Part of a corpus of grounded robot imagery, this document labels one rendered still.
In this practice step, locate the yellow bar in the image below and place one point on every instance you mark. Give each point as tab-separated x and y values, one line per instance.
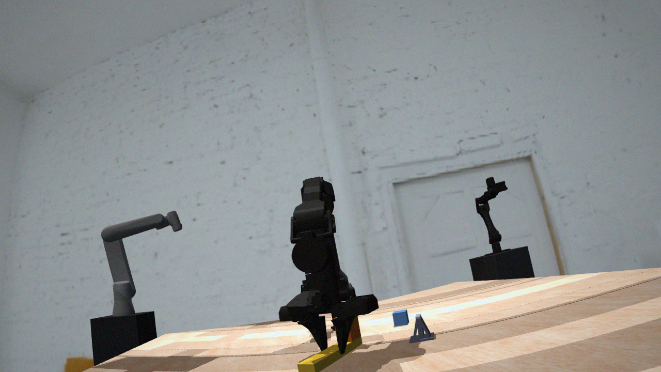
331	354

